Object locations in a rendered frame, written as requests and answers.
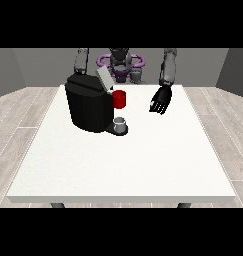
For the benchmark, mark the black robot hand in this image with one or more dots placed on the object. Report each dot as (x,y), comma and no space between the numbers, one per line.
(163,98)

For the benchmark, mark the red pod holder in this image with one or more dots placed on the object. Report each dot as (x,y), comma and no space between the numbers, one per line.
(119,99)

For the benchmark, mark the pale grey machine lid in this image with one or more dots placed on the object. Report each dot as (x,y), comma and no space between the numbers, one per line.
(105,78)

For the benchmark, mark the black coffee machine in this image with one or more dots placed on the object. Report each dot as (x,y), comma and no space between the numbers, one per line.
(88,106)

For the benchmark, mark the small grey cup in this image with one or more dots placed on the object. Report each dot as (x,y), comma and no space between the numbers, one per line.
(120,125)

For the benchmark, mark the grey robot trunk purple rings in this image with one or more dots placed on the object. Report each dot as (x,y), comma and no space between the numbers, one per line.
(120,63)

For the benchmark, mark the dark table leg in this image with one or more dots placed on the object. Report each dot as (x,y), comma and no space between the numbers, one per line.
(57,205)
(184,205)

